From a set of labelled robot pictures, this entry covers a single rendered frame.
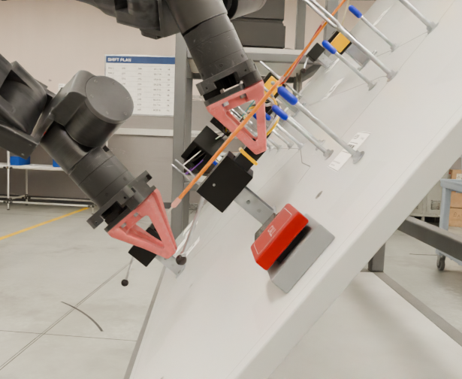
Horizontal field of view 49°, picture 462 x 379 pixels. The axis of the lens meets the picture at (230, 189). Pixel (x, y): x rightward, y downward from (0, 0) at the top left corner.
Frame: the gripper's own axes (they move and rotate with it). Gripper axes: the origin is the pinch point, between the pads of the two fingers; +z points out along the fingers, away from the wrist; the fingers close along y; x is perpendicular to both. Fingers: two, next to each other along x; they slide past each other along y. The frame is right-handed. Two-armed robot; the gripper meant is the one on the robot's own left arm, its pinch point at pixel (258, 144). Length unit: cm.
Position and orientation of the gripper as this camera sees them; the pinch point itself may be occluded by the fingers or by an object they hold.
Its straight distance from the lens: 60.2
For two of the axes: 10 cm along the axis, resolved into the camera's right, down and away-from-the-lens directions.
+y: 0.6, -2.3, 9.7
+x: -9.1, 3.9, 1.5
